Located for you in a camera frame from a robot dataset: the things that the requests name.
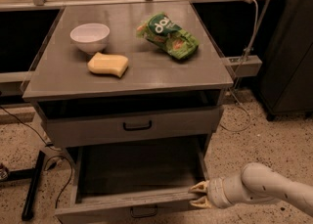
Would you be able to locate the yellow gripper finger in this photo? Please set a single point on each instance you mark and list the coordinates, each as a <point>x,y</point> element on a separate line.
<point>202,202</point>
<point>201,187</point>

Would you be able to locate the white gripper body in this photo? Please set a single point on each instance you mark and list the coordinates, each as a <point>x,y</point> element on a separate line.
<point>215,193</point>

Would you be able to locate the grey drawer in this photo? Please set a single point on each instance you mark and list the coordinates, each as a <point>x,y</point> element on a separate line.
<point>135,126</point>
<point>132,180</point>

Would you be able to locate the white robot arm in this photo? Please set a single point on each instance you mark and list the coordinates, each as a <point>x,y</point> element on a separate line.
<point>256,183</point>

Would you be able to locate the grey drawer cabinet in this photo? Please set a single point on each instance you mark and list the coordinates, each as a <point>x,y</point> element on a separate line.
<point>62,86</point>

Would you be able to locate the grey top drawer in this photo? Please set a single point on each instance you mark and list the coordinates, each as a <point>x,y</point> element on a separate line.
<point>135,126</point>

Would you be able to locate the dark cabinet at right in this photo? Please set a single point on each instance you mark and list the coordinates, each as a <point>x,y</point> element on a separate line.
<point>285,83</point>

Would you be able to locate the yellow sponge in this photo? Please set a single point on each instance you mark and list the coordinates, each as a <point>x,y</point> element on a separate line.
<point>108,64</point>

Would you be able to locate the green chip bag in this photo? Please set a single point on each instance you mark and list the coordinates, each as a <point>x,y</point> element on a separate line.
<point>171,38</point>

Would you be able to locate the black floor stand bar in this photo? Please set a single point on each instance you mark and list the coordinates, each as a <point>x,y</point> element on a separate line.
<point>33,174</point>

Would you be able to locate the white bowl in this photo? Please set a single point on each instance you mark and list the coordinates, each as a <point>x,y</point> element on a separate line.
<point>90,38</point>

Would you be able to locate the grey metal bracket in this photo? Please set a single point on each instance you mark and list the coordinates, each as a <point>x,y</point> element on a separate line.
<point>238,68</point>

